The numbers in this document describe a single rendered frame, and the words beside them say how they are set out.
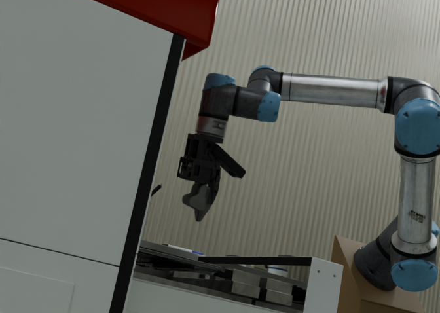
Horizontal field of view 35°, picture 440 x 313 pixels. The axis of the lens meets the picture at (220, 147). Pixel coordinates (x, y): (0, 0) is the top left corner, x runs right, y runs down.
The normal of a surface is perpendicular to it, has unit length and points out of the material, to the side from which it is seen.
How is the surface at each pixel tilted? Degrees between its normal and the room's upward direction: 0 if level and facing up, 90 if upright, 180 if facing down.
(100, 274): 90
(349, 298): 90
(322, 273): 90
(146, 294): 90
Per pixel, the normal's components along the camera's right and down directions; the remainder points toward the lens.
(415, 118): -0.18, 0.36
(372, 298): 0.49, -0.73
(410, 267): -0.15, 0.58
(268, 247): 0.49, -0.14
